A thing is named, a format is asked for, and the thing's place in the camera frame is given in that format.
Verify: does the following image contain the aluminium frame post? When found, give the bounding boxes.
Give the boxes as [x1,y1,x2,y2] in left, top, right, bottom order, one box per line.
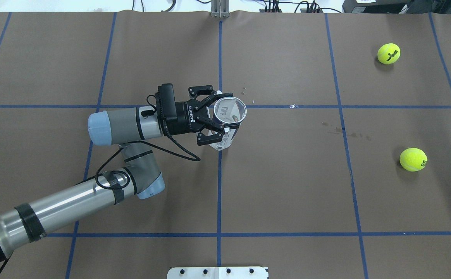
[211,0,230,18]

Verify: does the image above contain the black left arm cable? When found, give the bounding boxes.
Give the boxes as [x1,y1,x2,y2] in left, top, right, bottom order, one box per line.
[0,95,201,279]

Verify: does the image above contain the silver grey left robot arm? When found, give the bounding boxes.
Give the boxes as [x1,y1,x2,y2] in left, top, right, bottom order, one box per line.
[0,83,247,265]

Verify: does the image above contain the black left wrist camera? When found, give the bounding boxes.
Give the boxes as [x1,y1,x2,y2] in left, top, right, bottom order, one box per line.
[155,83,177,123]

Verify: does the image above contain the white camera stand post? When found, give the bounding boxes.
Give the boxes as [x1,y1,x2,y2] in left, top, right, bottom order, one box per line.
[167,266,269,279]

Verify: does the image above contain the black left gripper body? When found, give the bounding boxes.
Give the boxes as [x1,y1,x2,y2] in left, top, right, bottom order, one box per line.
[162,99,205,136]

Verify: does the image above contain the yellow tennis ball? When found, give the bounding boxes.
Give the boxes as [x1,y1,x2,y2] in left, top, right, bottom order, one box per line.
[399,148,428,172]
[377,43,401,65]

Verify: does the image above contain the clear tennis ball can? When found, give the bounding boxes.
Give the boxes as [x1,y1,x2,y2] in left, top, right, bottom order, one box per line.
[209,91,247,151]

